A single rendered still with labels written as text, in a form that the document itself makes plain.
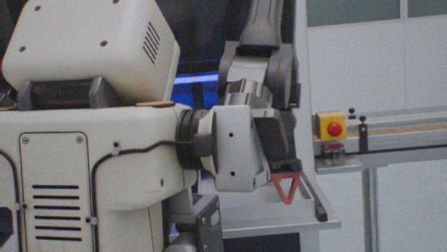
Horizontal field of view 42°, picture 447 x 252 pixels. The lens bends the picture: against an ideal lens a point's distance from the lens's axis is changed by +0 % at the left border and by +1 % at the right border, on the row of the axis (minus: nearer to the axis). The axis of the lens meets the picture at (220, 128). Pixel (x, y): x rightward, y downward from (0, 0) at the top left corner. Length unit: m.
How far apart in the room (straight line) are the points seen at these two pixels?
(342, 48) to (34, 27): 5.62
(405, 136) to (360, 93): 4.64
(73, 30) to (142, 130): 0.18
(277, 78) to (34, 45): 0.34
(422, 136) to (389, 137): 0.10
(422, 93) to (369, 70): 0.64
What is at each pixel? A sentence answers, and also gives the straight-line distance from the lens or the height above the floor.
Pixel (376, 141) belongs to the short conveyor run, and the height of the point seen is 0.92.
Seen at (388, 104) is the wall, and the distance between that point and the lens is 6.55.
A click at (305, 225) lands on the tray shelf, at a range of 1.29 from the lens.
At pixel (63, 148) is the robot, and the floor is 1.19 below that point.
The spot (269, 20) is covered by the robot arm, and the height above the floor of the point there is 1.32.
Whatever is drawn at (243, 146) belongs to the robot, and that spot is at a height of 1.18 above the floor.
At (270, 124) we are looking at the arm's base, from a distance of 0.76.
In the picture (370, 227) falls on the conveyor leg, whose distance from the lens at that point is 1.93.
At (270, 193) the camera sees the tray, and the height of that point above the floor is 0.88.
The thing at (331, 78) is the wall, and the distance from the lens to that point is 6.36.
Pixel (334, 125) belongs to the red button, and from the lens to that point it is 1.62.
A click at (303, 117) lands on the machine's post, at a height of 1.03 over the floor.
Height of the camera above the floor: 1.35
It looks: 12 degrees down
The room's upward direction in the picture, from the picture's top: 5 degrees counter-clockwise
